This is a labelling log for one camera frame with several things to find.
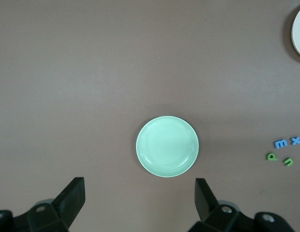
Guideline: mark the green foam lowercase p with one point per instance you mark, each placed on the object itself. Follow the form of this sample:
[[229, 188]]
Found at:
[[268, 155]]

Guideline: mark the green foam lowercase n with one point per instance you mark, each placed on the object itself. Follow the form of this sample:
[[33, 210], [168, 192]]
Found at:
[[289, 163]]

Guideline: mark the brown table mat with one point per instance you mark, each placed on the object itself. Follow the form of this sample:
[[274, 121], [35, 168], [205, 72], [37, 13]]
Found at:
[[67, 72]]

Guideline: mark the blue foam letter x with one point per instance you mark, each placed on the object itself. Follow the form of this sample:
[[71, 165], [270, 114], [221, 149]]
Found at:
[[295, 140]]

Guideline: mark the green round plate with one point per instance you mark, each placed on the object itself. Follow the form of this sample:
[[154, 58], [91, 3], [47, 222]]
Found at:
[[167, 146]]

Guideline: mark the blue foam letter m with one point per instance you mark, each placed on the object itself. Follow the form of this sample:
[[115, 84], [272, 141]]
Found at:
[[277, 144]]

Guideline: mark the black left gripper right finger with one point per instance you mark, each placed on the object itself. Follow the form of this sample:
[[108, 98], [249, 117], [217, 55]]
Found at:
[[205, 205]]

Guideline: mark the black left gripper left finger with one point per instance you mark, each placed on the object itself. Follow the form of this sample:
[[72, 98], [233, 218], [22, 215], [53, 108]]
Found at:
[[67, 205]]

